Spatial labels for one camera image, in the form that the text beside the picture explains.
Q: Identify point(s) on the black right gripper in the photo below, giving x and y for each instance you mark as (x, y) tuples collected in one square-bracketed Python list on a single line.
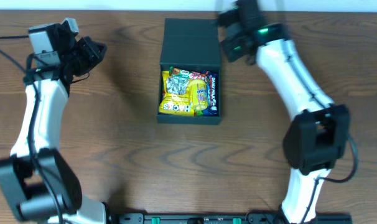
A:
[(231, 34)]

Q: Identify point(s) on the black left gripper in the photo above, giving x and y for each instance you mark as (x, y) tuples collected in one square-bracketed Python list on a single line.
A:
[(91, 53)]

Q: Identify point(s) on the yellow Mentos gum bottle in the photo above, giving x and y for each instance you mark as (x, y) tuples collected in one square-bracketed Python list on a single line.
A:
[(198, 94)]

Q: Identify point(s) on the dark green box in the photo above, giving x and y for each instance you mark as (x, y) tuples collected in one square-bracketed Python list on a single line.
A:
[(191, 44)]

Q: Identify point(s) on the green red KitKat Milo bar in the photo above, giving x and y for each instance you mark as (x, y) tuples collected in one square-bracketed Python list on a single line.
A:
[(178, 72)]

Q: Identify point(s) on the blue Oreo cookie pack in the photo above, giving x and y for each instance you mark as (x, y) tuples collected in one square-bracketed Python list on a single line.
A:
[(206, 112)]

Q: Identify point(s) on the yellow Hacks candy bag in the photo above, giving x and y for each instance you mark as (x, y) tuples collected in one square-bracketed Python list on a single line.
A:
[(175, 96)]

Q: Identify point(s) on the purple Dairy Milk bar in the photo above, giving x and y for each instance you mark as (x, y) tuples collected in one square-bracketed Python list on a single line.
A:
[(212, 83)]

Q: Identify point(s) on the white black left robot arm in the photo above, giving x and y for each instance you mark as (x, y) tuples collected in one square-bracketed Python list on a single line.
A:
[(36, 181)]

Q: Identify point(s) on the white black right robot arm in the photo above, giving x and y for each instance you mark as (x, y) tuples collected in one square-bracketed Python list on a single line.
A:
[(319, 130)]

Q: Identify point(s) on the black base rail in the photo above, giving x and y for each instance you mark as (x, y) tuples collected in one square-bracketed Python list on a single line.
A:
[(235, 219)]

